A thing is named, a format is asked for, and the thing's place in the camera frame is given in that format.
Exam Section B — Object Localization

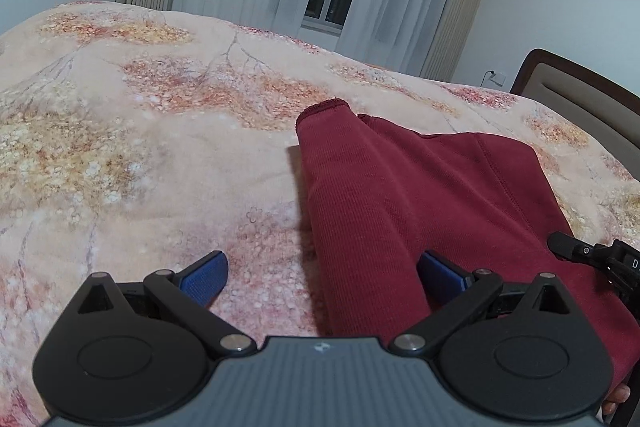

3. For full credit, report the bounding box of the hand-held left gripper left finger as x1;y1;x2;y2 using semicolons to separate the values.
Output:
75;251;257;360

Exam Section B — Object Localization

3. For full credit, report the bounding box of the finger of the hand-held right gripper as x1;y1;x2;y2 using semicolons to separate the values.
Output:
546;232;601;267

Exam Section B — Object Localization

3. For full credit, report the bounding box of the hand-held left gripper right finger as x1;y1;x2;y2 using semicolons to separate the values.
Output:
390;249;571;358

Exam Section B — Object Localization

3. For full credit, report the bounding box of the dark red knit garment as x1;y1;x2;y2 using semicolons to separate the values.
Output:
295;99;636;393

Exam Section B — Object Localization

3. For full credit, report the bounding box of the person's right hand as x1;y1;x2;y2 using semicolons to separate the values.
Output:
601;384;632;419

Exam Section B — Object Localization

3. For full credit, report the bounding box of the peach floral blanket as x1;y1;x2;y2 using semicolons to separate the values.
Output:
0;0;640;427

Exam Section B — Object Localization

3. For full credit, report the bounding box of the brown padded headboard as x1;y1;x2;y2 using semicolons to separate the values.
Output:
509;48;640;168

